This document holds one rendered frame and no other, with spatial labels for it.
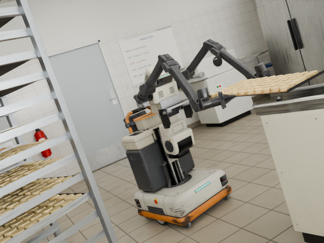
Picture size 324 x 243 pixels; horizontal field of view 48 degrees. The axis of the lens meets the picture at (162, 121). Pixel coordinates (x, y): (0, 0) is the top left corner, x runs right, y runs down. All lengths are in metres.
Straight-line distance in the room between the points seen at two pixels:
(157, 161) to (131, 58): 3.62
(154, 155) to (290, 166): 1.34
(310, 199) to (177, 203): 1.09
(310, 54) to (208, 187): 3.70
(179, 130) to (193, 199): 0.57
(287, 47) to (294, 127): 4.53
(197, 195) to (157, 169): 0.42
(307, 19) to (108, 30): 3.24
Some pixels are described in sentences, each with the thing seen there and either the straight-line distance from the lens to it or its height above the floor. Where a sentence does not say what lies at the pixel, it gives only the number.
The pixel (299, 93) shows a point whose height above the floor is 0.87.
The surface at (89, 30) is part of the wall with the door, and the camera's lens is 6.43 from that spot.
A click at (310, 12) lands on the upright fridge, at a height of 1.35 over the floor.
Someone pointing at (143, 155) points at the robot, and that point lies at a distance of 3.08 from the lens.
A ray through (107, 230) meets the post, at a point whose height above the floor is 0.70.
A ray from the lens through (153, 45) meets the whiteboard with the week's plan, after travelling 6.76.
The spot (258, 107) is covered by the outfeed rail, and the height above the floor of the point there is 0.89.
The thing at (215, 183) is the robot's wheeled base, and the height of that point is 0.21.
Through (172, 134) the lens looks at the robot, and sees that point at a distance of 2.95.
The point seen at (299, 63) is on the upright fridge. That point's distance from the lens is 6.46.
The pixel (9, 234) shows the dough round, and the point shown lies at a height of 0.87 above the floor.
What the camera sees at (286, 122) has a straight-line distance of 2.10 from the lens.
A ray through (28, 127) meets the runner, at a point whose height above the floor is 1.23.
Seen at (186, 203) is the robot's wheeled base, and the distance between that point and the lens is 2.96.
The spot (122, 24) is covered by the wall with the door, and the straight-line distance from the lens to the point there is 6.63.
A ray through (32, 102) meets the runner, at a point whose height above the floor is 1.32.
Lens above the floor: 1.28
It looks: 8 degrees down
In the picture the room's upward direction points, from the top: 19 degrees counter-clockwise
